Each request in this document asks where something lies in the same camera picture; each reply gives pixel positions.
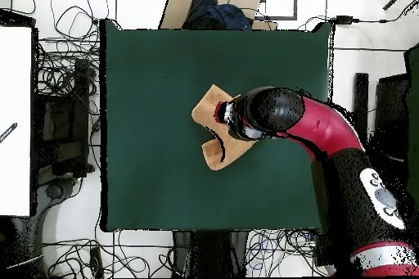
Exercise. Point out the black power strip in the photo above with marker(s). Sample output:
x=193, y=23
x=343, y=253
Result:
x=322, y=249
x=96, y=262

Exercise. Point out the dark green table cloth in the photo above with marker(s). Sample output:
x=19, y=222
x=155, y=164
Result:
x=147, y=63

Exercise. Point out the black equipment stand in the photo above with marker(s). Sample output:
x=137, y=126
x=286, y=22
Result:
x=80, y=112

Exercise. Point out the dark blue clothing pile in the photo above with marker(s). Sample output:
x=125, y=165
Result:
x=216, y=17

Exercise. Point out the white board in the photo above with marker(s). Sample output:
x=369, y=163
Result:
x=16, y=95

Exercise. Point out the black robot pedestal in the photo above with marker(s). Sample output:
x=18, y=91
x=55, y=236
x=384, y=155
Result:
x=209, y=252

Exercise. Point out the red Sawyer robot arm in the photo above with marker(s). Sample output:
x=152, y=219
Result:
x=320, y=125

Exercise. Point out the tan terry towel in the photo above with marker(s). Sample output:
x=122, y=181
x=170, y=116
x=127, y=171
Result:
x=209, y=112

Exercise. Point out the black marker pen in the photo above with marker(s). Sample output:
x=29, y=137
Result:
x=8, y=132

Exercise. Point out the grey round stand base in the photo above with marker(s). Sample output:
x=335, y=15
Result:
x=55, y=190

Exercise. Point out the black power adapter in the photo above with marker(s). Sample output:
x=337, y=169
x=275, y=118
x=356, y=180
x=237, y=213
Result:
x=343, y=19

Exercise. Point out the brown cardboard box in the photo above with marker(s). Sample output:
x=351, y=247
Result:
x=176, y=10

